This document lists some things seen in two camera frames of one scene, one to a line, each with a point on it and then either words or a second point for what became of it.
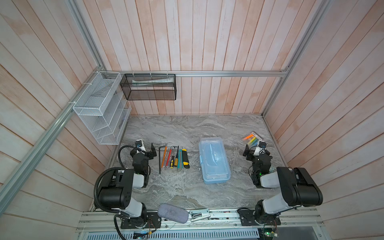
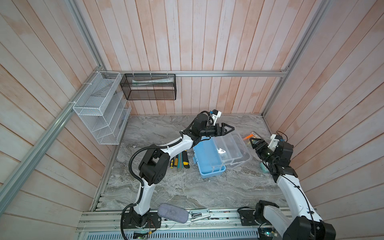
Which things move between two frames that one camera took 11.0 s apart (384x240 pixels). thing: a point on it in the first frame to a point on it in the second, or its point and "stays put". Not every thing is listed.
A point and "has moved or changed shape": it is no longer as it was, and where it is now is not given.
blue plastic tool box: x=215 y=164 has moved or changed shape
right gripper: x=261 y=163 to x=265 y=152
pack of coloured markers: x=253 y=139 stays put
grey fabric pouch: x=173 y=213 stays put
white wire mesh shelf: x=103 y=109 stays put
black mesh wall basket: x=149 y=86 stays put
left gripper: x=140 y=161 to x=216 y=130
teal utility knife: x=180 y=164 stays put
